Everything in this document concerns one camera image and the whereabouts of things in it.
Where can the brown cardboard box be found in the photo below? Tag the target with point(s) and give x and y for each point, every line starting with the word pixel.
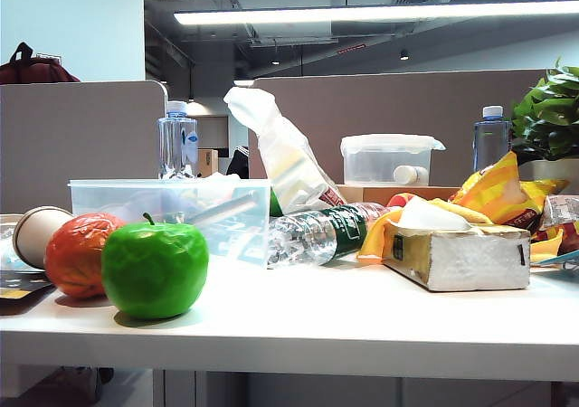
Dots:
pixel 371 194

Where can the small cardboard box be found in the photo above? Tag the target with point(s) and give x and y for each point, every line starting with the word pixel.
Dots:
pixel 208 163

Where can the transparent plastic storage box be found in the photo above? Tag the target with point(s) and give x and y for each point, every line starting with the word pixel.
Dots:
pixel 113 199

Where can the white yellow tissue box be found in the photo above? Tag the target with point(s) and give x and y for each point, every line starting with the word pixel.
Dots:
pixel 475 260

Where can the white plastic bag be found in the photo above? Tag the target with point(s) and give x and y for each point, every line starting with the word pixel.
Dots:
pixel 282 158

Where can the crushed water bottle green label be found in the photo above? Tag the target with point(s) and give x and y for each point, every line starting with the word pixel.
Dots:
pixel 312 237

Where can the black office chair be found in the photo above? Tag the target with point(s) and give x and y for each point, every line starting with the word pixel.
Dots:
pixel 238 165

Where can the lidded clear plastic container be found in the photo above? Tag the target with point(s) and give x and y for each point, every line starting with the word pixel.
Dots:
pixel 384 158

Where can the orange red toy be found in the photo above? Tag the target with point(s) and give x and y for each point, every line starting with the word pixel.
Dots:
pixel 400 199

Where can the small white bottle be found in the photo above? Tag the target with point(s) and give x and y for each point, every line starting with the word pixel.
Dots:
pixel 410 174

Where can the clear water bottle blue label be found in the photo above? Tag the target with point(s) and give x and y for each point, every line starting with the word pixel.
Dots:
pixel 174 144

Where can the brown desk partition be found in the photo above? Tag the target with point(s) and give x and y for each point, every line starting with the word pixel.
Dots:
pixel 384 104

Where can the white tissue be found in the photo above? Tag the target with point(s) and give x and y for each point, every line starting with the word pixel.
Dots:
pixel 429 214

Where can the green plastic apple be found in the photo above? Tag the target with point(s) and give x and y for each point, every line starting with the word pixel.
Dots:
pixel 155 270

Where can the long ceiling light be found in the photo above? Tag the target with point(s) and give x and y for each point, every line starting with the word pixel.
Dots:
pixel 375 12

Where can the blue tinted water bottle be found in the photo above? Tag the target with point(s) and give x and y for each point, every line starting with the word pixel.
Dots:
pixel 490 140

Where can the yellow snack bag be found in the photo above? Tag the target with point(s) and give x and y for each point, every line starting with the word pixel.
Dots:
pixel 502 194

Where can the grey desk partition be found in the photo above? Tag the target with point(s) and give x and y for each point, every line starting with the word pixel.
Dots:
pixel 77 135

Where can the orange plastic fruit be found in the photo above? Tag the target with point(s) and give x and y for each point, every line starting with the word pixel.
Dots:
pixel 72 258

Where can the white paper cup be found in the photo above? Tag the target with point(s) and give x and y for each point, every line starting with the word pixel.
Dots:
pixel 36 233

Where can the white plant pot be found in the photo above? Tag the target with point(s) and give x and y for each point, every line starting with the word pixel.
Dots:
pixel 549 169

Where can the green leafy plant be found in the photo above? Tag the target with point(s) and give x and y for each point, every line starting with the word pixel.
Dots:
pixel 549 117

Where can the silver printed snack packet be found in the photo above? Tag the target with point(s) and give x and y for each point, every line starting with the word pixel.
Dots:
pixel 561 210

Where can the dark red backpack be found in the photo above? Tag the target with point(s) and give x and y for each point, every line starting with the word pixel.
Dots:
pixel 36 72

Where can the black flat packet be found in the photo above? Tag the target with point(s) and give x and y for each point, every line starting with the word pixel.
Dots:
pixel 20 285

